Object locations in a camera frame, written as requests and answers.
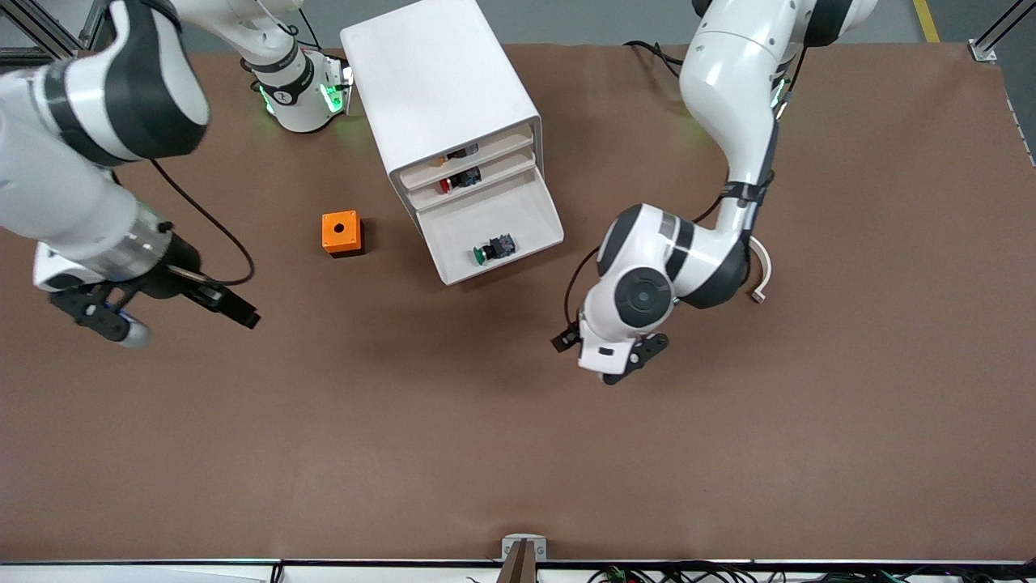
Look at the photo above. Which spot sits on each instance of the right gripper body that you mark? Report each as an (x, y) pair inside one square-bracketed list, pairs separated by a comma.
[(176, 279)]

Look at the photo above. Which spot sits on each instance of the green push button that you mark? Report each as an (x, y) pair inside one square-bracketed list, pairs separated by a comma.
[(495, 247)]

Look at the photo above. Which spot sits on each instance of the white drawer holding green button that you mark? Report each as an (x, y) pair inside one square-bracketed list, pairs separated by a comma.
[(510, 210)]

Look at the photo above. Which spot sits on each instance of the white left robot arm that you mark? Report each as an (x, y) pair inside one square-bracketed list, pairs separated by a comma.
[(728, 73)]

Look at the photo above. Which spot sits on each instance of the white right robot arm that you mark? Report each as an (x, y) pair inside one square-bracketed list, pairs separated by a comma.
[(48, 186)]

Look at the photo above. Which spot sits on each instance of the white drawer holding red button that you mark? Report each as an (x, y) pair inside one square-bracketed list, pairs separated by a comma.
[(506, 166)]

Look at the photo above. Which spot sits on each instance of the red push button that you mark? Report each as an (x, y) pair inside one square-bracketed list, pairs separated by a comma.
[(461, 180)]

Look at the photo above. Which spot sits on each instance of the white drawer holding black part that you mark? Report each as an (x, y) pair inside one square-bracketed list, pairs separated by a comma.
[(502, 148)]

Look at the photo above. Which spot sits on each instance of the white drawer cabinet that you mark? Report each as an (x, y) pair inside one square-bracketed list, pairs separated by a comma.
[(437, 81)]

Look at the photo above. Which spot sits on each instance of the orange box with hole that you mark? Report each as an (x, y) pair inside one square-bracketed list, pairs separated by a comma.
[(340, 231)]

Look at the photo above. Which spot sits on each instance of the white table edge strip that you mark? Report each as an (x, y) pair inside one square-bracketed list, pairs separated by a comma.
[(162, 573)]

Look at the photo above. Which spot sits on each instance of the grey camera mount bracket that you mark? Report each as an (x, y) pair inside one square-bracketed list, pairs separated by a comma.
[(510, 544)]

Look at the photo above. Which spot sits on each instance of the small black switch part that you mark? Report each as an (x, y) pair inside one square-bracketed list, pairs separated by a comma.
[(463, 151)]

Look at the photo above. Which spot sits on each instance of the aluminium frame post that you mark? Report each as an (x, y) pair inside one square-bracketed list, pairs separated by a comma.
[(983, 50), (40, 28)]

